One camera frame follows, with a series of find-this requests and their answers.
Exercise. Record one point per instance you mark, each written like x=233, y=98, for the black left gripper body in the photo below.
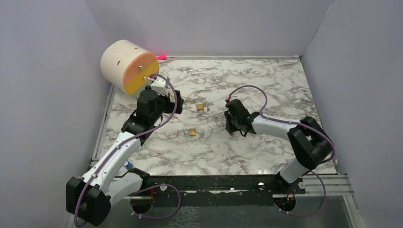
x=165, y=105

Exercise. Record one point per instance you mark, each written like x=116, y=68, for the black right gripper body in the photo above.
x=232, y=123

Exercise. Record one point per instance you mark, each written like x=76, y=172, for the brass padlock with key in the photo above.
x=202, y=108

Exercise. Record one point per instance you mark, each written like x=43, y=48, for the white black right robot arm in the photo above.
x=309, y=142

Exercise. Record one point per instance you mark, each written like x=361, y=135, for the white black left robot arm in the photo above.
x=90, y=197

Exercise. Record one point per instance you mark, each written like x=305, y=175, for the pink marker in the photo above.
x=161, y=57

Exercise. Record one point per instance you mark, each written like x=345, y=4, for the round cream drawer box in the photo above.
x=128, y=66

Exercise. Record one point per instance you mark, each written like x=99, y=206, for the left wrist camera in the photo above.
x=160, y=85

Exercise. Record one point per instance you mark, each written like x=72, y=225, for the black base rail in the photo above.
x=199, y=190

